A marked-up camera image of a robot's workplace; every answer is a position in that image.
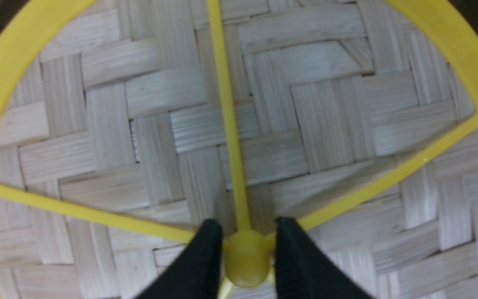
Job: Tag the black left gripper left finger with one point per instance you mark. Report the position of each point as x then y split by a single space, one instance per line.
195 273

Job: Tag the yellow rimmed bamboo steamer lid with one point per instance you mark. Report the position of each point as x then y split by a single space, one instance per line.
126 123

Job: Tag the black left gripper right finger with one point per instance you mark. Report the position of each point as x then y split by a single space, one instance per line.
303 271

